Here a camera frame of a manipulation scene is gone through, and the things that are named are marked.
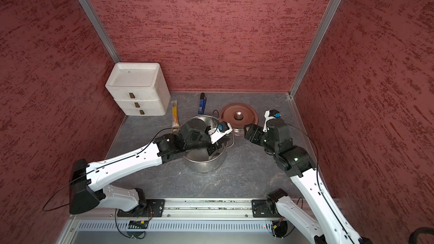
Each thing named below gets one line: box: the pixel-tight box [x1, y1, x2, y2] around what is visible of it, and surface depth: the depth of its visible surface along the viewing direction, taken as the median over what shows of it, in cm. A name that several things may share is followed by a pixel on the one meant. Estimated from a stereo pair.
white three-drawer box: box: [105, 62, 171, 117], surface depth 98 cm
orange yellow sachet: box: [171, 99, 180, 129], surface depth 108 cm
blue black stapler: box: [197, 92, 207, 115], surface depth 116 cm
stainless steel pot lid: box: [218, 102, 260, 136], surface depth 111 cm
